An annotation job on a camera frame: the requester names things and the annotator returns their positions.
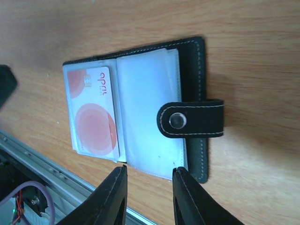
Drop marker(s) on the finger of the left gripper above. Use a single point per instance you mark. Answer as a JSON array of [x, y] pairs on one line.
[[8, 84]]

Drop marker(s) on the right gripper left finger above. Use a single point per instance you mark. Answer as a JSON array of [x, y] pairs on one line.
[[106, 205]]

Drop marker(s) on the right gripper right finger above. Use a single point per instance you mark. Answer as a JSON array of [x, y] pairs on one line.
[[193, 205]]

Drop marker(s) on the white card orange circles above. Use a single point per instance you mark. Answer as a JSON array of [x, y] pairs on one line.
[[92, 112]]

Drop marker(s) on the black leather card holder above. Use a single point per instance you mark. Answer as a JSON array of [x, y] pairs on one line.
[[163, 116]]

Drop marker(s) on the aluminium front rail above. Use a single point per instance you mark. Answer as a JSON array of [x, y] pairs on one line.
[[65, 198]]

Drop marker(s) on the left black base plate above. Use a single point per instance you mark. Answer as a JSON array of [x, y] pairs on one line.
[[22, 193]]

